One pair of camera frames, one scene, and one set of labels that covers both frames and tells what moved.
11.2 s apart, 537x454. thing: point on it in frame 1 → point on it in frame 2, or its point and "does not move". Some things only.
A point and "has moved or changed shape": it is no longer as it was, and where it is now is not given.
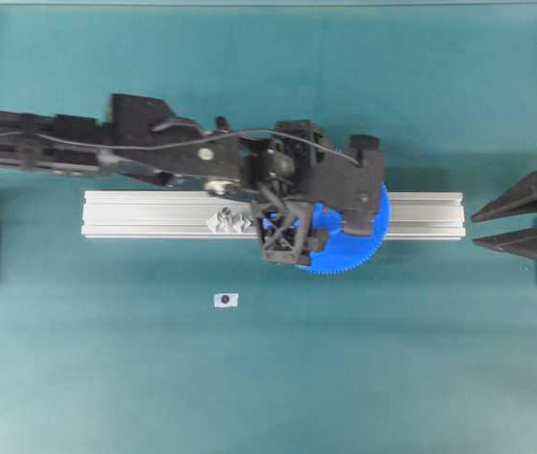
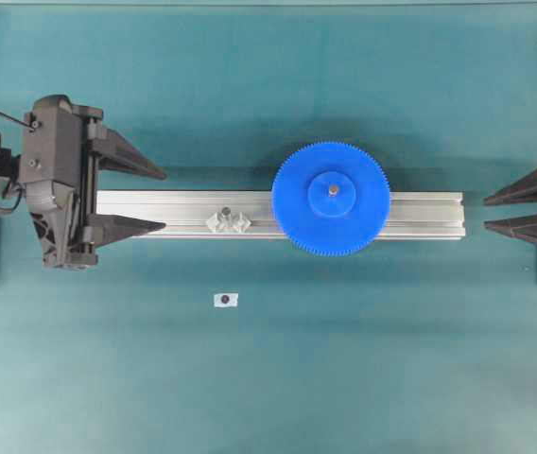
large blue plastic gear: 344,253 has moved or changed shape
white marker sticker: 226,300 does not move
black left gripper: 297,164 → 56,135
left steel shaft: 225,218 does not move
